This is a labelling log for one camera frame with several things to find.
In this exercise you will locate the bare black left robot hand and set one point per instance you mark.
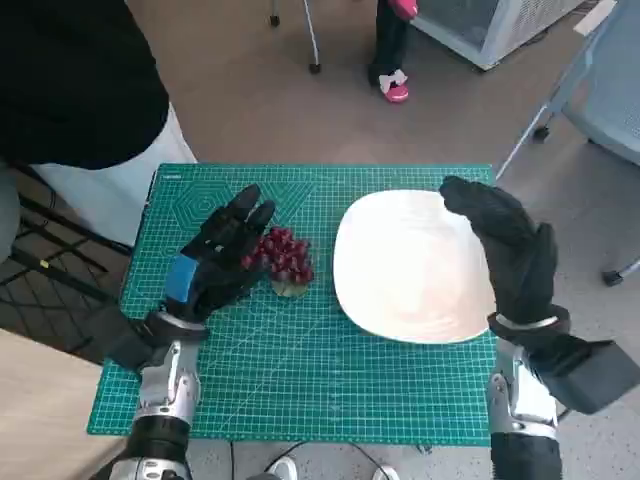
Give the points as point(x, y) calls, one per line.
point(225, 260)

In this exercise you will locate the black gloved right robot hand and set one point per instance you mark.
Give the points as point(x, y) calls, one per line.
point(515, 250)

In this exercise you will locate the red toy grape bunch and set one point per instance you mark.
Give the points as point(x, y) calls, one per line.
point(287, 255)

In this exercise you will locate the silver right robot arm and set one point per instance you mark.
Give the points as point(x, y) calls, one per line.
point(525, 405)

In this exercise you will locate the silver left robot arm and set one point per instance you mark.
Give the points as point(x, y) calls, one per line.
point(165, 385)

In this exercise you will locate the white square plate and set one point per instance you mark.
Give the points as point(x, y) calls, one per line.
point(410, 270)

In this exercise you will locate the green cutting mat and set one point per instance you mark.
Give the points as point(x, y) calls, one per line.
point(300, 360)

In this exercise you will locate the grey-blue mesh chair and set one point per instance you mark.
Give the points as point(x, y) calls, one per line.
point(610, 100)

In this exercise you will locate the white shoe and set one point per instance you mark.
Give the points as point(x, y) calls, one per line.
point(284, 467)
point(386, 473)

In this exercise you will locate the white mesh cabinet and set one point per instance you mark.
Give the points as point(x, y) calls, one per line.
point(500, 30)

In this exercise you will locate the grey rounded object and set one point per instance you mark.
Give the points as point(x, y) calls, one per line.
point(7, 215)

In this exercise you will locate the person standing by table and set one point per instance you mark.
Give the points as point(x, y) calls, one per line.
point(75, 75)

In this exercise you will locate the light wooden desk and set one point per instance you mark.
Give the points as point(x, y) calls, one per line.
point(40, 410)

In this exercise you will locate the metal chair legs with casters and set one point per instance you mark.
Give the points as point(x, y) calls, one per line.
point(312, 35)

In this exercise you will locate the person with pink slippers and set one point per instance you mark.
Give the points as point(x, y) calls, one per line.
point(390, 40)

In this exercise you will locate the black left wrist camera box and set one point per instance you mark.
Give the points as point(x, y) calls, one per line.
point(125, 340)

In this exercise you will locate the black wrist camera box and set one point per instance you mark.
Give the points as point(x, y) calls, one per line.
point(590, 375)
point(125, 340)

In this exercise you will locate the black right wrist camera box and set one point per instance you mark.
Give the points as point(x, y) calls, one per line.
point(590, 375)

